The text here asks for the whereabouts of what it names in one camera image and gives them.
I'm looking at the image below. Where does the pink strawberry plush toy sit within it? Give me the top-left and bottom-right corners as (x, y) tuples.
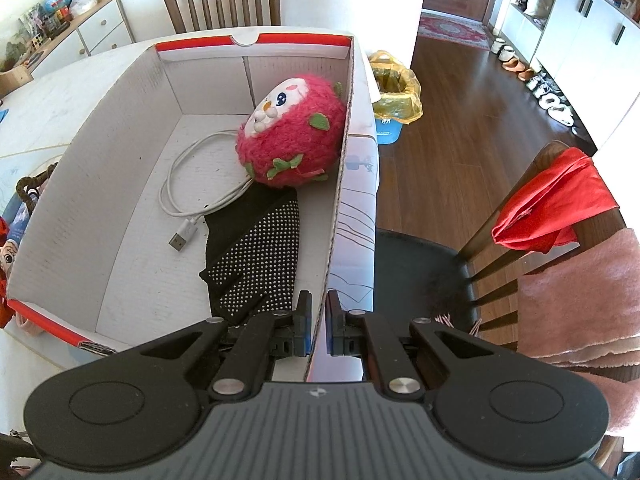
(235, 74), (346, 188)

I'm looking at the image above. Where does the white usb cable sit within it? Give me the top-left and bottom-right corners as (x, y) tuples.
(158, 129), (254, 254)

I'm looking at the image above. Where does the red cloth on chair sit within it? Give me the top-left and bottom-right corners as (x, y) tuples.
(491, 148), (618, 254)

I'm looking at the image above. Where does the row of shoes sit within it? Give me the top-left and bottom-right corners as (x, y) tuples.
(489, 37), (580, 136)

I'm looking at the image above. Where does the black dotted glove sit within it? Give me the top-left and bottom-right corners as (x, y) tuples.
(200, 183), (300, 326)

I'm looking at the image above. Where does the pink towel on chair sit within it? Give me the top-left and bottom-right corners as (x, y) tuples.
(518, 228), (639, 439)

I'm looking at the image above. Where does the cardboard box on sideboard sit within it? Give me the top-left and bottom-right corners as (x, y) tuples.
(0, 65), (32, 99)

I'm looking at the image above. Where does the red cardboard shoe box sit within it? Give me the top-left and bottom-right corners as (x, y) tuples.
(1, 27), (380, 370)

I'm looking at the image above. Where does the blue tissue pack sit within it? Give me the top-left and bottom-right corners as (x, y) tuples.
(2, 194), (30, 246)

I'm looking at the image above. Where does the red patterned doormat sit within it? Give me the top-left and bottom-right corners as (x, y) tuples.
(418, 10), (491, 51)

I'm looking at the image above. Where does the white wooden sideboard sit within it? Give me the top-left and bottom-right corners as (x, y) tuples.
(21, 0), (134, 80)

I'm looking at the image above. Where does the wooden chair beside table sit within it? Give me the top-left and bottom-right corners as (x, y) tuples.
(374, 140), (640, 461)

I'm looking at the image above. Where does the red scarf with doll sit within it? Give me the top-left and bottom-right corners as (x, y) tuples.
(0, 218), (18, 328)

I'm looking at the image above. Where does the yellow bag trash bin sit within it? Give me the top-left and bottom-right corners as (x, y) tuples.
(369, 50), (423, 145)

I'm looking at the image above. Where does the white wall cabinet unit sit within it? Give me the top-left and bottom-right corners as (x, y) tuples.
(501, 0), (639, 158)

